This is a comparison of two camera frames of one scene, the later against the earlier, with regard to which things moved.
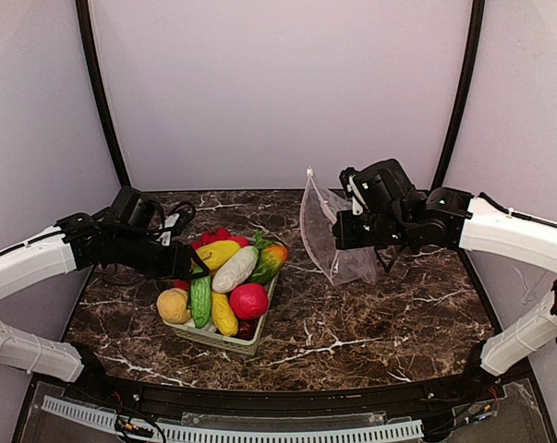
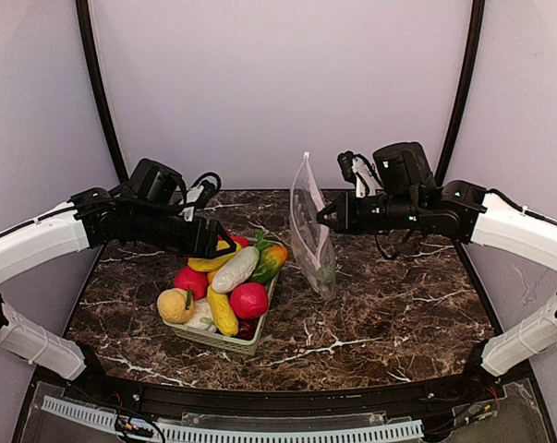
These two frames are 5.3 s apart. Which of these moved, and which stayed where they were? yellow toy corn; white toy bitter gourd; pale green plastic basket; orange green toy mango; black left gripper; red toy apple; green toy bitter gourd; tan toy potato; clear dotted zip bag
Moved: black left gripper; green toy bitter gourd; clear dotted zip bag
Stayed: white toy bitter gourd; red toy apple; tan toy potato; orange green toy mango; pale green plastic basket; yellow toy corn
